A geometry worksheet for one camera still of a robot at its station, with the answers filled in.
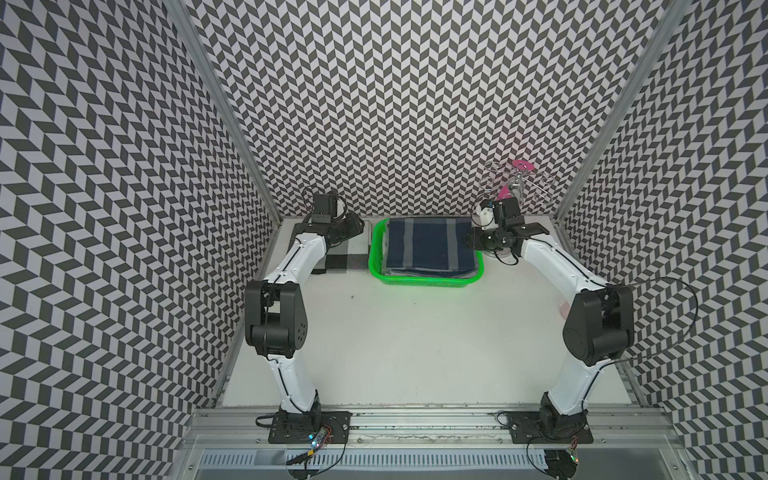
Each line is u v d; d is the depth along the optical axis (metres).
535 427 0.72
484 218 0.83
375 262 0.96
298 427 0.67
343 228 0.80
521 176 0.87
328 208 0.74
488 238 0.77
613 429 0.74
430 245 0.96
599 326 0.47
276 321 0.50
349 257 1.05
